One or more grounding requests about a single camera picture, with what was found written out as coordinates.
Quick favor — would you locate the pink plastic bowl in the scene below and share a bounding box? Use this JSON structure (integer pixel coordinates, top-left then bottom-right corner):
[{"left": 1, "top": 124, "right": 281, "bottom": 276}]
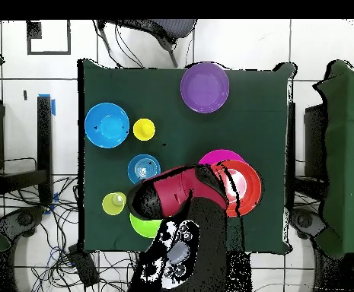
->
[{"left": 198, "top": 148, "right": 246, "bottom": 167}]

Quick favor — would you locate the orange plastic bowl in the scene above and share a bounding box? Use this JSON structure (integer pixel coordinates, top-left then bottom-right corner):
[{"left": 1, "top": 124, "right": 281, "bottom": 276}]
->
[{"left": 210, "top": 159, "right": 263, "bottom": 218}]

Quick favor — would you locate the small dark blue bowl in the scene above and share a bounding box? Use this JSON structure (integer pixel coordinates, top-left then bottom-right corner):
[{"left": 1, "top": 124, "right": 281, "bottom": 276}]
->
[{"left": 126, "top": 154, "right": 161, "bottom": 185}]

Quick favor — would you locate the yellow plastic cup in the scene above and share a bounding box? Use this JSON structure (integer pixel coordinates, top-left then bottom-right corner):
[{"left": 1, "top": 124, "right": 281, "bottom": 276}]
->
[{"left": 132, "top": 118, "right": 156, "bottom": 141}]

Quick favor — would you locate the dark green table cloth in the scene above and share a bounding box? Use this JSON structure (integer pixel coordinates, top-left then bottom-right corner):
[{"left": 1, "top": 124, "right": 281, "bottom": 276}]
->
[{"left": 77, "top": 58, "right": 296, "bottom": 256}]

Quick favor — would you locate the green plastic bowl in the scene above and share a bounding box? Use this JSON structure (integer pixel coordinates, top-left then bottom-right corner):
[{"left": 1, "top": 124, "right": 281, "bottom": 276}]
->
[{"left": 129, "top": 212, "right": 163, "bottom": 239}]

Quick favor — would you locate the large light blue bowl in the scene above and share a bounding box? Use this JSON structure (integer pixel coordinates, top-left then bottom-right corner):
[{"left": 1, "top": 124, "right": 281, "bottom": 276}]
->
[{"left": 84, "top": 102, "right": 131, "bottom": 150}]

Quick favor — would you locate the purple plastic bowl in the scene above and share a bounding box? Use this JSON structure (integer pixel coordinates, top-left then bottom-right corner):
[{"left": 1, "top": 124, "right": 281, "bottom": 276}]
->
[{"left": 180, "top": 62, "right": 231, "bottom": 114}]

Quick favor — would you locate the translucent yellow-green plastic cup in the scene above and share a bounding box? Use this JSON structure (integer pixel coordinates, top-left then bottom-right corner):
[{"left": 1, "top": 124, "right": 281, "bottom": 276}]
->
[{"left": 101, "top": 191, "right": 128, "bottom": 217}]

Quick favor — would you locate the grey office chair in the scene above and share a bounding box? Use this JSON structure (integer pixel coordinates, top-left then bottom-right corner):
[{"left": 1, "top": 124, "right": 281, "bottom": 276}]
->
[{"left": 97, "top": 19, "right": 199, "bottom": 68}]

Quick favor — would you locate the black power strip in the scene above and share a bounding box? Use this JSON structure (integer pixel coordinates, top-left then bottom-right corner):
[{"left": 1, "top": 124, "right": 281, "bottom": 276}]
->
[{"left": 67, "top": 243, "right": 100, "bottom": 288}]

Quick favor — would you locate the black floor device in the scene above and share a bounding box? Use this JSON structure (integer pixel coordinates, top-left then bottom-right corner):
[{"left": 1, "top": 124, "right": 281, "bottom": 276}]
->
[
  {"left": 289, "top": 208, "right": 327, "bottom": 240},
  {"left": 0, "top": 205, "right": 46, "bottom": 242}
]

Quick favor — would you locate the black metal frame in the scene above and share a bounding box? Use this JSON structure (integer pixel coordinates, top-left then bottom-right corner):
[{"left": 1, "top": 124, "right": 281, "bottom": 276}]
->
[
  {"left": 0, "top": 95, "right": 54, "bottom": 208},
  {"left": 287, "top": 102, "right": 327, "bottom": 211}
]

